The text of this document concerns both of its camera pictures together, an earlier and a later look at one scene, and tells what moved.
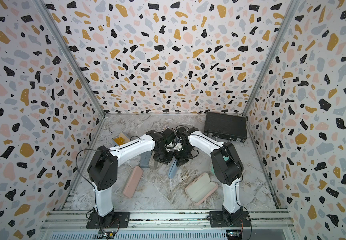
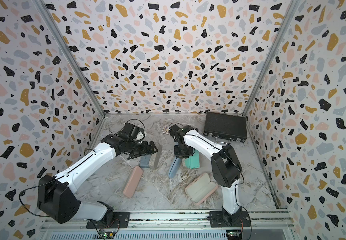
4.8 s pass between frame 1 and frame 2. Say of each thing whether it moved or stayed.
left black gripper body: moved
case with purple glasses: stayed
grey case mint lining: stayed
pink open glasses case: stayed
